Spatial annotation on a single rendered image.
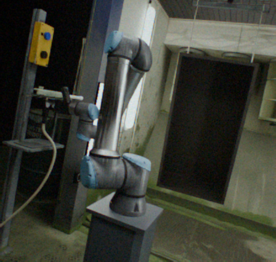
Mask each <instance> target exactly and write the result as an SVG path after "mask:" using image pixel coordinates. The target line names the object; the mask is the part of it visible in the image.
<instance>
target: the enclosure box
mask: <svg viewBox="0 0 276 262"><path fill-rule="evenodd" d="M187 56H188V57H187ZM250 66H251V67H250ZM258 66H259V64H258V63H252V62H245V61H240V60H232V59H220V58H215V57H207V56H202V55H195V54H187V53H182V52H180V54H179V61H178V64H177V71H176V77H175V81H174V87H173V91H172V98H171V108H170V111H169V118H168V124H167V128H166V134H165V138H164V144H163V151H162V155H161V161H160V171H159V175H158V181H157V185H156V186H157V187H160V188H165V189H169V190H173V191H176V192H180V193H181V194H185V195H189V196H192V197H198V198H201V199H204V200H208V201H210V202H214V203H218V204H221V205H223V204H224V201H225V197H226V194H227V189H228V186H229V183H230V179H231V175H232V169H233V164H234V162H235V157H236V155H237V151H238V146H239V143H240V139H241V136H242V132H243V126H244V123H245V119H246V114H247V111H248V107H249V104H250V100H251V94H252V91H253V87H254V82H255V80H256V75H257V72H258Z"/></svg>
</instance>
